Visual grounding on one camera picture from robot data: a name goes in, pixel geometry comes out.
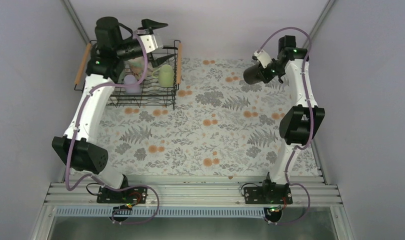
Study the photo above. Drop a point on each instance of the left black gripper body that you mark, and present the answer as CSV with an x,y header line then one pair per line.
x,y
122,51

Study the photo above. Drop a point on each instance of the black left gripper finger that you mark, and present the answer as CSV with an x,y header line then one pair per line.
x,y
157,60
152,24

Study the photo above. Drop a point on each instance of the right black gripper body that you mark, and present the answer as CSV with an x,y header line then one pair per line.
x,y
269,77

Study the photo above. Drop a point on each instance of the light green mug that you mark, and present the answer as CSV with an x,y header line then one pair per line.
x,y
165,76

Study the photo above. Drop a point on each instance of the black cylindrical cup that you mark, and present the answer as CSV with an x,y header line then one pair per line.
x,y
253,75

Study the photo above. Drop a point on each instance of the beige floral mug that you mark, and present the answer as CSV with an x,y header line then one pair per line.
x,y
137,66

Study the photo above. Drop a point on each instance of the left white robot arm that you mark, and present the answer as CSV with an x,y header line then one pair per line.
x,y
104,66

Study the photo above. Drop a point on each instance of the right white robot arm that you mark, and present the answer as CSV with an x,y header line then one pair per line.
x,y
300,124

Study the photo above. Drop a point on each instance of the lilac plastic cup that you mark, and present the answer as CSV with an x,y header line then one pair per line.
x,y
133,87

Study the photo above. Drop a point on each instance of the floral patterned table mat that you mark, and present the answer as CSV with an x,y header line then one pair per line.
x,y
221,126

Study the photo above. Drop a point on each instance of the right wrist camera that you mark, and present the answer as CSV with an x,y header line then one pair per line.
x,y
262,57

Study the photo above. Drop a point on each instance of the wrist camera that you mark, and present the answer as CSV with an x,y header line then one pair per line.
x,y
262,57
151,42

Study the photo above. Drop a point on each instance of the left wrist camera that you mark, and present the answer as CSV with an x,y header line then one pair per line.
x,y
151,42

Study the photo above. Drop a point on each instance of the black wire dish rack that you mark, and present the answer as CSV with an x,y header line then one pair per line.
x,y
151,93

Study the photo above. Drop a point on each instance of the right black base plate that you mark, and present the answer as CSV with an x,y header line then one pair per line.
x,y
274,195

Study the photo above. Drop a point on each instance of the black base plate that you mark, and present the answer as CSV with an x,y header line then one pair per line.
x,y
274,195
136,195

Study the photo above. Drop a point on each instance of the aluminium mounting rail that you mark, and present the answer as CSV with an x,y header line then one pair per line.
x,y
201,191

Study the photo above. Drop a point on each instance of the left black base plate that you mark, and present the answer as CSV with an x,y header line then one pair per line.
x,y
136,195

